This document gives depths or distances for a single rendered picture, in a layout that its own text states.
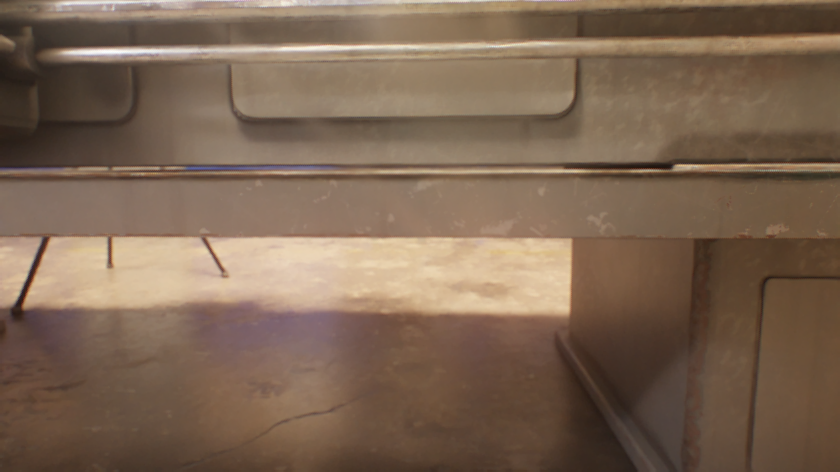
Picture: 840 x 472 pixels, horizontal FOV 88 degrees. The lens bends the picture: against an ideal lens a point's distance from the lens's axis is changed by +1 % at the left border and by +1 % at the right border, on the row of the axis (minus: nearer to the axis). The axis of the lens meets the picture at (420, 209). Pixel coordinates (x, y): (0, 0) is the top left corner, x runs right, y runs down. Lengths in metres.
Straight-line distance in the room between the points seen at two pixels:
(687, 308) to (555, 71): 0.36
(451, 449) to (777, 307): 0.51
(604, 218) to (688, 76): 0.29
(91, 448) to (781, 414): 1.04
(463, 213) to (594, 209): 0.12
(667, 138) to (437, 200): 0.36
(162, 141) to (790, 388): 0.89
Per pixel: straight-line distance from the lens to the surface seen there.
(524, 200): 0.43
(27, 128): 0.76
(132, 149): 0.73
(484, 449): 0.83
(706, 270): 0.66
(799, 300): 0.72
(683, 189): 0.48
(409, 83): 0.60
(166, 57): 0.61
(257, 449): 0.87
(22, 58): 0.70
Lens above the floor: 0.47
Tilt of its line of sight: 6 degrees down
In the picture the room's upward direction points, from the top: straight up
